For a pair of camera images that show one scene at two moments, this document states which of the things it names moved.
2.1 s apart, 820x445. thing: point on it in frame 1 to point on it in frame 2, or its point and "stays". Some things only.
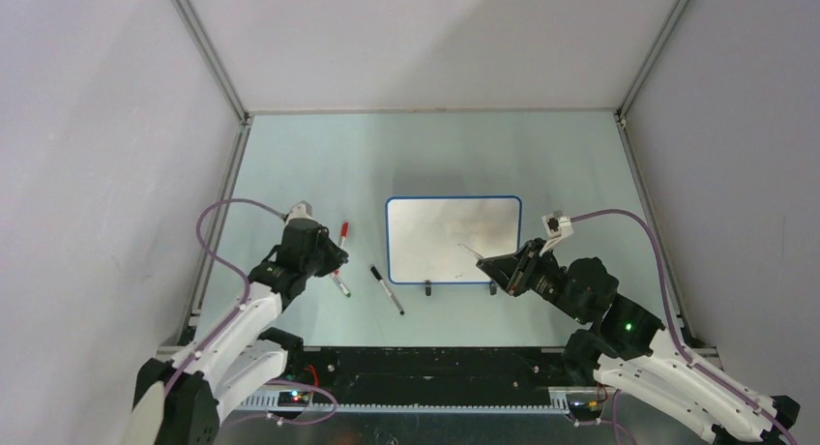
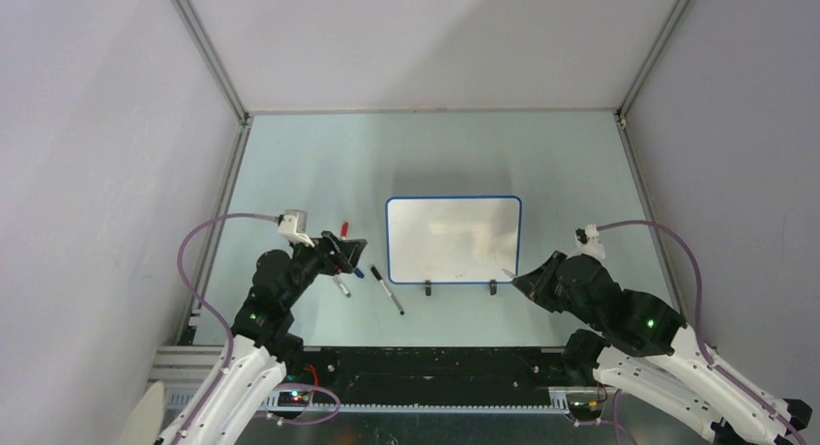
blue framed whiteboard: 438,240 stays
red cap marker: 342,285 stays
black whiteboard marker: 387,290 stays
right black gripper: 511,272 to 535,283
